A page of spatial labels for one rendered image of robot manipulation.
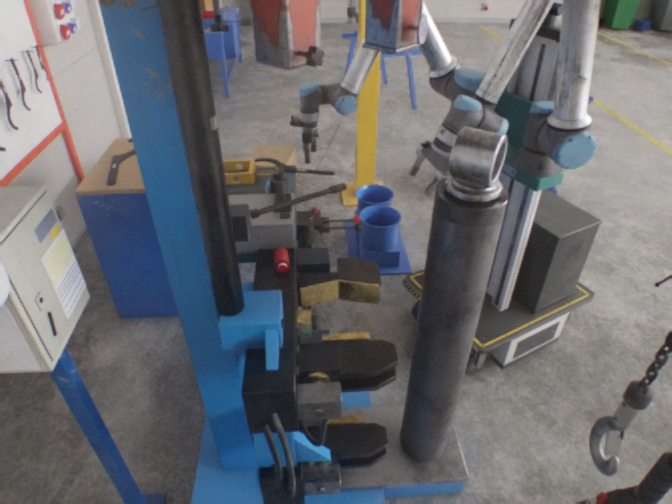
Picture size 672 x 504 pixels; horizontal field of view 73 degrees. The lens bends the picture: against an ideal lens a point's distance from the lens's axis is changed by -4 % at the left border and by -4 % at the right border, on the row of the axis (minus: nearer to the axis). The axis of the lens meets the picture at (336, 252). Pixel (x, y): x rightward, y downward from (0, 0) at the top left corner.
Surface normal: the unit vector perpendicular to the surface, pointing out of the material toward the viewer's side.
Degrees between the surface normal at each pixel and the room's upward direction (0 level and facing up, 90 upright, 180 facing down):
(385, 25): 90
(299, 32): 90
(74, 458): 0
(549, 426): 0
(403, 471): 0
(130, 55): 90
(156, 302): 90
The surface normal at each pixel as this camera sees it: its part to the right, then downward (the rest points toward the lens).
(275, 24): -0.66, 0.44
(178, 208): 0.07, 0.59
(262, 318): 0.00, -0.81
